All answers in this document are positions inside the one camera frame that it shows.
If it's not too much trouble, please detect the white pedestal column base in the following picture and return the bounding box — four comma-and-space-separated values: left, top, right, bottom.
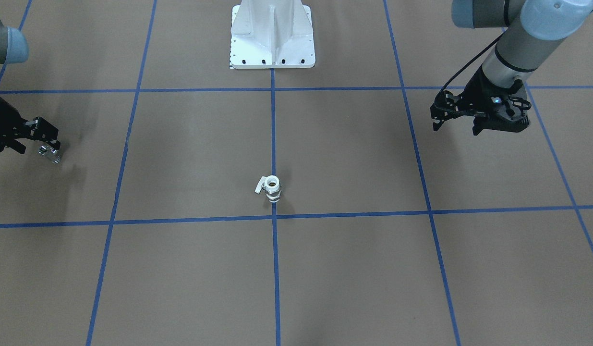
229, 0, 316, 69

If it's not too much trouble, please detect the white PPR valve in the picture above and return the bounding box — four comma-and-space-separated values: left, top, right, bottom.
254, 175, 282, 203

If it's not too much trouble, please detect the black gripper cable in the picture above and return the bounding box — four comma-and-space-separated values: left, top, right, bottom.
440, 31, 506, 94

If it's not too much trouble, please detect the small metal pipe fitting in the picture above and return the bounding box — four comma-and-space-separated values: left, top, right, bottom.
38, 144, 61, 164

